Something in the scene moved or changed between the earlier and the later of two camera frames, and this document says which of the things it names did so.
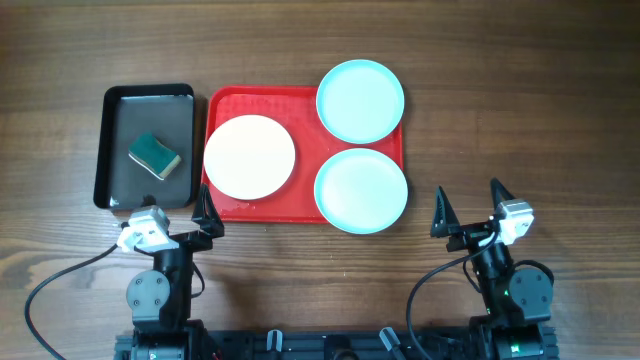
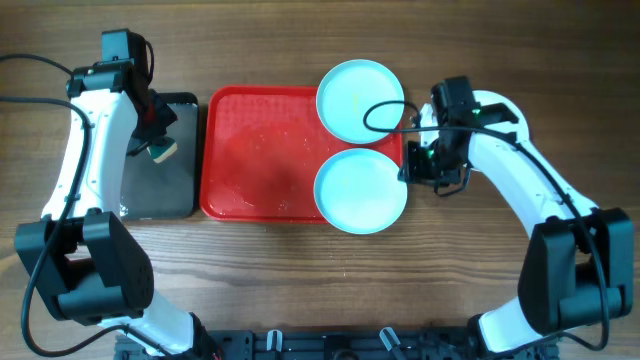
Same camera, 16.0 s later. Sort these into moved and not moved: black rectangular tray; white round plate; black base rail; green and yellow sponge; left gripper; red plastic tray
Moved: green and yellow sponge; white round plate; left gripper
Not moved: black rectangular tray; red plastic tray; black base rail
